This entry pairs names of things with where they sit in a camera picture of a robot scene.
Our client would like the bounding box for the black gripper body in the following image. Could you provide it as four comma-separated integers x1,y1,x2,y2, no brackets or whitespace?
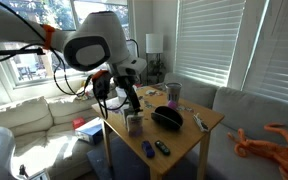
115,74,137,101

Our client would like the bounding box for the black glasses case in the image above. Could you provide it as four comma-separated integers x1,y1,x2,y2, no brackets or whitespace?
150,105,184,131

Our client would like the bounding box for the purple ball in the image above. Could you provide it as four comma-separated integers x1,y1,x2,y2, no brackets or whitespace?
167,100,179,111

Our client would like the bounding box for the potted plant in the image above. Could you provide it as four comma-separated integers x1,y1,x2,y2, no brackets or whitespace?
149,58,167,84

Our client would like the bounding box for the metal tumbler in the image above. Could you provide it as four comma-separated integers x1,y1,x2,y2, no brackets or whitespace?
165,81,183,104

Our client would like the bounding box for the blue toy car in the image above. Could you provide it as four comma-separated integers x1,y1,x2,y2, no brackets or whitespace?
141,140,156,159

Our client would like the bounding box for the blue cardboard box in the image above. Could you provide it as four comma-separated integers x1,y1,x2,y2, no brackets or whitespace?
74,116,104,146

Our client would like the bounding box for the wooden table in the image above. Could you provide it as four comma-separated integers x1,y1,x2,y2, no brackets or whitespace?
91,85,226,180

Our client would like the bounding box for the white shade floor lamp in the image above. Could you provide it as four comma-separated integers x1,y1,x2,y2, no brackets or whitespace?
145,33,165,84

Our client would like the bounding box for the red box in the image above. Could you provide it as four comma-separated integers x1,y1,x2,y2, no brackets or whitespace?
71,116,87,130

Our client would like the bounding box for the dark blue rug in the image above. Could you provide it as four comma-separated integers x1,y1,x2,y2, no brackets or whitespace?
85,136,152,180

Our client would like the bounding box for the white framed glass window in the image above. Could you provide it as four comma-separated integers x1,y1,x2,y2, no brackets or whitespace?
0,0,132,89

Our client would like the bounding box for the white window blind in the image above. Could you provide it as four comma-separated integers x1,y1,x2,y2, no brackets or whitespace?
243,0,288,108
173,0,247,88

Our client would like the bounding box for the white sofa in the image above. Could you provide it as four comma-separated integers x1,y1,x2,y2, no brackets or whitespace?
0,94,108,180

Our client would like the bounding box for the grey sofa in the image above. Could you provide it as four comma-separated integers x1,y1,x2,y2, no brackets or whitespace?
163,72,288,180

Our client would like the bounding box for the black metal bar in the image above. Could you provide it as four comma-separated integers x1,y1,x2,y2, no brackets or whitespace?
0,46,46,64

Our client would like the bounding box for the orange octopus plush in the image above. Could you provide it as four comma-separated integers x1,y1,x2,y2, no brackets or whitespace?
226,122,288,180

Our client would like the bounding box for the black orange wrist camera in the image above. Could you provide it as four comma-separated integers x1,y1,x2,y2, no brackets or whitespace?
91,69,113,100

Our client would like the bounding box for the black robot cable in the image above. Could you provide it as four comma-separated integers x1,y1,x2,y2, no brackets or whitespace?
50,46,95,98

